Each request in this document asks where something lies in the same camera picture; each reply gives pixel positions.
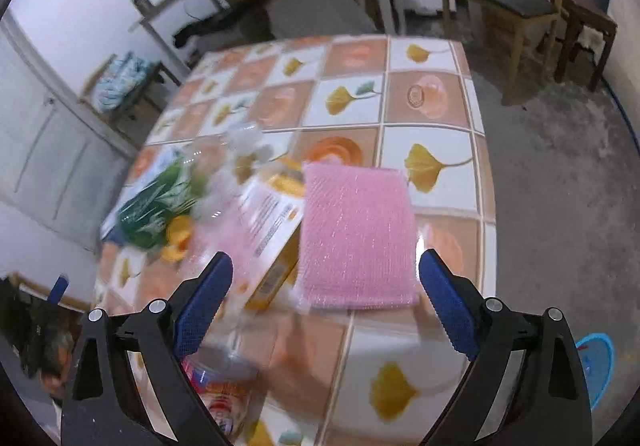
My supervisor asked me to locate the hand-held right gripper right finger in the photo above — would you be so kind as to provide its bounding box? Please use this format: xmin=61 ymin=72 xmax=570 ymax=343
xmin=417 ymin=248 xmax=596 ymax=446

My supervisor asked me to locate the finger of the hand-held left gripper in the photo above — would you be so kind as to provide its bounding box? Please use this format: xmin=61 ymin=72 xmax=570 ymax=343
xmin=47 ymin=275 xmax=70 ymax=304

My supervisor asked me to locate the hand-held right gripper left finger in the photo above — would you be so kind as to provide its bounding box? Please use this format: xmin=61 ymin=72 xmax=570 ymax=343
xmin=60 ymin=251 xmax=234 ymax=446

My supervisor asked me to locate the red drink can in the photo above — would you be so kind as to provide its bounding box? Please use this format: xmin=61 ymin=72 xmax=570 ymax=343
xmin=182 ymin=356 xmax=261 ymax=446

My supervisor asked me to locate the yellow white carton box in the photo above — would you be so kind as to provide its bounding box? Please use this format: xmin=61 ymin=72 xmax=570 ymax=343
xmin=235 ymin=166 xmax=307 ymax=311

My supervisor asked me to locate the green plastic bottle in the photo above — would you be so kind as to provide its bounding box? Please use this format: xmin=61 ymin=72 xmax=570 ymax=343
xmin=102 ymin=158 xmax=206 ymax=251

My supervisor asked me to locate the pink scouring cloth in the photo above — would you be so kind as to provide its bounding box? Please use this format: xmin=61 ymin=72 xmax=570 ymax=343
xmin=295 ymin=162 xmax=420 ymax=311

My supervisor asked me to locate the blue plastic waste basket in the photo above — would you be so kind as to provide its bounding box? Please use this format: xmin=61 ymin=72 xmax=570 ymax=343
xmin=574 ymin=332 xmax=615 ymax=412

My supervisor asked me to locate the white door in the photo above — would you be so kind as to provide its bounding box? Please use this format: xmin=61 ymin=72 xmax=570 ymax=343
xmin=0 ymin=10 xmax=146 ymax=251

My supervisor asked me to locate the floral cushion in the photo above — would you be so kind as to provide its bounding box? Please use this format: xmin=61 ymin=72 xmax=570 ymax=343
xmin=95 ymin=53 xmax=151 ymax=111

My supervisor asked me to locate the floral tile tablecloth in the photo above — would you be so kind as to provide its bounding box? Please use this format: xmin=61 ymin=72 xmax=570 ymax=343
xmin=95 ymin=36 xmax=498 ymax=446

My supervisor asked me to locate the wooden chair with cushion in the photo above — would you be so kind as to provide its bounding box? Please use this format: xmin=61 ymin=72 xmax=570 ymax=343
xmin=80 ymin=53 xmax=183 ymax=127

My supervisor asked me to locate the black clothing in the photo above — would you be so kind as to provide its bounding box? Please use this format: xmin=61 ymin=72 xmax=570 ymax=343
xmin=172 ymin=8 xmax=271 ymax=49

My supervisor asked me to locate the dark wooden stool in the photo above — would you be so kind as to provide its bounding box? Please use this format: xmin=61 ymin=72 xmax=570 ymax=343
xmin=542 ymin=0 xmax=618 ymax=91

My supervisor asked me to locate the white mattress blue edge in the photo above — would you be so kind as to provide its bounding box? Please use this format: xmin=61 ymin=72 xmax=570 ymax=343
xmin=597 ymin=0 xmax=640 ymax=151

